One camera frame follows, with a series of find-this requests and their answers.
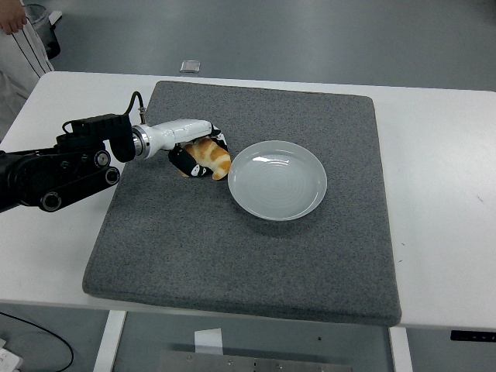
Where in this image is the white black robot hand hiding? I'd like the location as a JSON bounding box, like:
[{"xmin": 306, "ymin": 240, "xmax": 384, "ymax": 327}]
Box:
[{"xmin": 145, "ymin": 119, "xmax": 230, "ymax": 180}]

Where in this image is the golden croissant bread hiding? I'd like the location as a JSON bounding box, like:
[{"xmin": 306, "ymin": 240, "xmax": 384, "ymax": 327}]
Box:
[{"xmin": 184, "ymin": 137, "xmax": 233, "ymax": 181}]

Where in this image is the round pale grey plate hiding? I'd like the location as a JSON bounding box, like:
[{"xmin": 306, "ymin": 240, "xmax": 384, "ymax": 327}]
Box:
[{"xmin": 226, "ymin": 139, "xmax": 329, "ymax": 222}]

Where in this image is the grey felt mat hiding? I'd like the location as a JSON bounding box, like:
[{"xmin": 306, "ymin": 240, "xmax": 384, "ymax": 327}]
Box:
[{"xmin": 81, "ymin": 80, "xmax": 402, "ymax": 327}]

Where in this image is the person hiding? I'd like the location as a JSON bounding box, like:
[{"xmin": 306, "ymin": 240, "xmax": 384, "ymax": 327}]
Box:
[{"xmin": 0, "ymin": 0, "xmax": 55, "ymax": 117}]

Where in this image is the white tape strip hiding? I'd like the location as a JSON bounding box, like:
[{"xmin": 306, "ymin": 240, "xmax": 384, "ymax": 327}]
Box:
[{"xmin": 194, "ymin": 328, "xmax": 224, "ymax": 354}]

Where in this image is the white table leg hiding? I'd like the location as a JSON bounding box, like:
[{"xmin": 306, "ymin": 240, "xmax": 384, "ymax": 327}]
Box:
[
  {"xmin": 389, "ymin": 326, "xmax": 414, "ymax": 372},
  {"xmin": 92, "ymin": 309, "xmax": 128, "ymax": 372}
]

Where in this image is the white power strip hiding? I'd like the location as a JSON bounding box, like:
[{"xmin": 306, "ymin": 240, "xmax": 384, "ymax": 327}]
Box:
[{"xmin": 0, "ymin": 339, "xmax": 22, "ymax": 372}]

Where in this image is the black table control panel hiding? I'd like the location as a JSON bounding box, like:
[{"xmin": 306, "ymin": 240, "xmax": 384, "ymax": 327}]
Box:
[{"xmin": 450, "ymin": 329, "xmax": 496, "ymax": 343}]

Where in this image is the black floor cable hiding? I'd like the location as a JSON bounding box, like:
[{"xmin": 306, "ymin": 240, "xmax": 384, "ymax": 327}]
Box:
[{"xmin": 0, "ymin": 311, "xmax": 75, "ymax": 372}]

